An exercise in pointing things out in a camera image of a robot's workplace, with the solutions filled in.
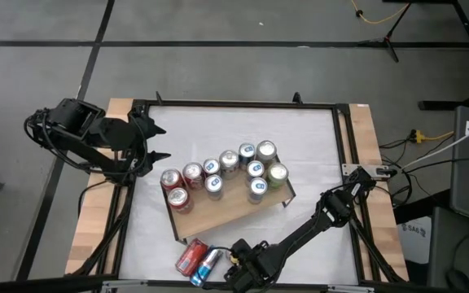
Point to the silver mount plate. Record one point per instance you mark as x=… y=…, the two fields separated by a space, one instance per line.
x=350 y=169

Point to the white printed box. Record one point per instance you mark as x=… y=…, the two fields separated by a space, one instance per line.
x=415 y=244

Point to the yellow tape tag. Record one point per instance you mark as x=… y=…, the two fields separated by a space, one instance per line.
x=234 y=260

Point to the light blue Red Bull can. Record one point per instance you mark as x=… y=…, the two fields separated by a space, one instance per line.
x=214 y=185
x=255 y=169
x=246 y=154

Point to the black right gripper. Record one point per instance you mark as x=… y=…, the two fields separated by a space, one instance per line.
x=255 y=260

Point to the black tripod stand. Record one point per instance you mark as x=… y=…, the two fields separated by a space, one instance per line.
x=386 y=40

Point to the green Sanzo can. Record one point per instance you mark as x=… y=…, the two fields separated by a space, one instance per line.
x=277 y=174

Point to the silver aluminium extrusion bar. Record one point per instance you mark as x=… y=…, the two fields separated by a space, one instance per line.
x=124 y=282
x=350 y=288

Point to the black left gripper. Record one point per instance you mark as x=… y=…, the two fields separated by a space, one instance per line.
x=138 y=142

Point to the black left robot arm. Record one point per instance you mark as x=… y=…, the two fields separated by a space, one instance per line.
x=71 y=118

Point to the blue silver Red Bull can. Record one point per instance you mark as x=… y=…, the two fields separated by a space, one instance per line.
x=206 y=266

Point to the light wooden shelf board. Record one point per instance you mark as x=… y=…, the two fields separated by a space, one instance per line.
x=226 y=211

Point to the black frame strut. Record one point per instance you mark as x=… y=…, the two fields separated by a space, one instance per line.
x=375 y=250
x=104 y=242

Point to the silver can red mark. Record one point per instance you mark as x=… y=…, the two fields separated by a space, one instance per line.
x=229 y=160

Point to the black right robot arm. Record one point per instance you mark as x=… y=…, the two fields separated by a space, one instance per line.
x=299 y=236

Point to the Spindrift pink lemonade can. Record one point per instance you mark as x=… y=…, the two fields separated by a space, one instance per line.
x=266 y=149

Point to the red can pale label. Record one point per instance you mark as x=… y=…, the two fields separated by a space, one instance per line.
x=191 y=256

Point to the black desk frame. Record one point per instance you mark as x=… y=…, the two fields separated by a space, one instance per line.
x=464 y=24

